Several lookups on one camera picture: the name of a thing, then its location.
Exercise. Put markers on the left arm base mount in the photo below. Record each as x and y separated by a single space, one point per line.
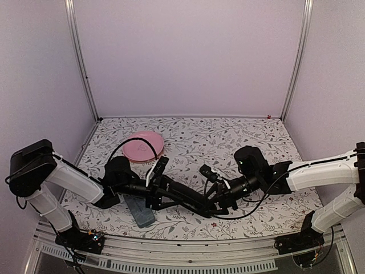
91 241

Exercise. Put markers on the aluminium frame post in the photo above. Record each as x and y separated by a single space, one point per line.
304 32
72 24

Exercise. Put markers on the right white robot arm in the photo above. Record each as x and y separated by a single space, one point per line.
287 177

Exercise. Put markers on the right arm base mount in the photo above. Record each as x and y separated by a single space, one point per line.
304 239

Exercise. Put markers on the front aluminium rail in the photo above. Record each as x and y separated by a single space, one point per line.
138 255

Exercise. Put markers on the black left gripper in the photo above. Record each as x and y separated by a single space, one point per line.
154 200

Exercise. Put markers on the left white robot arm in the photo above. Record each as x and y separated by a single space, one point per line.
35 165

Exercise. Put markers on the right aluminium frame post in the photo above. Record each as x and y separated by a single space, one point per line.
304 32

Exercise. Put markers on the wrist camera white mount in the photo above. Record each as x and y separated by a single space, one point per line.
156 170
213 175

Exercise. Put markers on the black glasses case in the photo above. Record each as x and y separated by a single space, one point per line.
188 198

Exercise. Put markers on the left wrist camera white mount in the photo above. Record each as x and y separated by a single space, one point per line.
156 170

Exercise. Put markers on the grey case green lining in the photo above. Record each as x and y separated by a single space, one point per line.
142 215

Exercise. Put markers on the left aluminium frame post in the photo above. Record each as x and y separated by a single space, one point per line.
72 24

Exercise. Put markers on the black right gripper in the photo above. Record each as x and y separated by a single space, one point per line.
223 197

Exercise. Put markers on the pink plate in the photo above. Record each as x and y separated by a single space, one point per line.
139 151

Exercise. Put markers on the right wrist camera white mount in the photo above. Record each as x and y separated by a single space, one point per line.
213 175

